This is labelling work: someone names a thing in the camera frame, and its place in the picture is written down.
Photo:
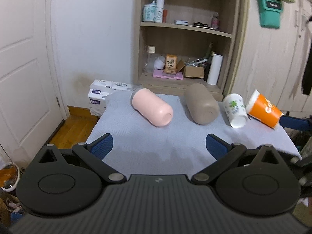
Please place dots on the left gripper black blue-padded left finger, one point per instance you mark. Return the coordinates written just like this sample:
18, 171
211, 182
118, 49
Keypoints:
92, 156

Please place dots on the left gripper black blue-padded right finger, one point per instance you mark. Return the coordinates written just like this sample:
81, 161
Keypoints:
226, 155

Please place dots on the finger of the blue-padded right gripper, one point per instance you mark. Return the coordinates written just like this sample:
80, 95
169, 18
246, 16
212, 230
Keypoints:
300, 124

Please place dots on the pink tumbler cup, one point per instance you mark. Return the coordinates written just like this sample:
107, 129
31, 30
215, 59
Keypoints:
152, 107

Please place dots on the orange paper cup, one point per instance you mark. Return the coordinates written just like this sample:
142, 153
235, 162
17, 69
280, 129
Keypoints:
260, 108

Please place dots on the white floral paper cup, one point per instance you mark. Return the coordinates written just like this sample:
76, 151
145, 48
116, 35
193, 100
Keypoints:
235, 110

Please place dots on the taupe tumbler cup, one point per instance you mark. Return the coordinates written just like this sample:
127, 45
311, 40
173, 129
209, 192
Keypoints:
202, 106

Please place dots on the small white cup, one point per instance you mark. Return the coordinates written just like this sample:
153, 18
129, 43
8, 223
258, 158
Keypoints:
159, 62

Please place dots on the grey patterned table cloth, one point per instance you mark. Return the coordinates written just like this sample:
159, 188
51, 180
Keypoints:
178, 148

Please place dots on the white tissue packs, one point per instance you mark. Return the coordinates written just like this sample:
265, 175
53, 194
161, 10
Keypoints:
99, 91

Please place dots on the wooden wardrobe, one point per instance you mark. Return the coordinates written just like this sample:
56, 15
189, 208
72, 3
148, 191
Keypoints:
272, 61

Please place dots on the white door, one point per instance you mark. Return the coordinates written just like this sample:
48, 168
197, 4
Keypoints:
31, 104

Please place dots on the white paper towel roll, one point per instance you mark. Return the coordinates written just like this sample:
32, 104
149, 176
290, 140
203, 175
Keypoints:
215, 68

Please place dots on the small cardboard box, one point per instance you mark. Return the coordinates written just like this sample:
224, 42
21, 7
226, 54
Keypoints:
190, 71

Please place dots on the white bucket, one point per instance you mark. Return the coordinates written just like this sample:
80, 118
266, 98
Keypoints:
10, 176

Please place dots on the small wooden floral box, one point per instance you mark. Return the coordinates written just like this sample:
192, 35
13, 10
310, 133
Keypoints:
170, 64

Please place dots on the pink flat box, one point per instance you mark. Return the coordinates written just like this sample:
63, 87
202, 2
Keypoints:
157, 73

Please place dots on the clear bottle beige cap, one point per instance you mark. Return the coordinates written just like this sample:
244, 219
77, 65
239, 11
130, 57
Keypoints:
150, 57

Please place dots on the teal hanging pouch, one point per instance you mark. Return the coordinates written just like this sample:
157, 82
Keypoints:
269, 13

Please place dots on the small pink bottle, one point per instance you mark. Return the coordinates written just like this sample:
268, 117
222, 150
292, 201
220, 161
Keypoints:
215, 21

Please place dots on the wooden bookshelf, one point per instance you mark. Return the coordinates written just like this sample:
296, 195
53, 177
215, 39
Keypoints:
187, 42

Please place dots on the flat white tin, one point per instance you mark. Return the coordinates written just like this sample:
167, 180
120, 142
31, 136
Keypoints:
181, 22

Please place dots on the teal pump bottle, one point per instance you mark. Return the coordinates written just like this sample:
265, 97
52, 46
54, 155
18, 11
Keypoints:
149, 11

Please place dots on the white tube bottle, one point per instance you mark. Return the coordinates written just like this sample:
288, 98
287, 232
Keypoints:
159, 11

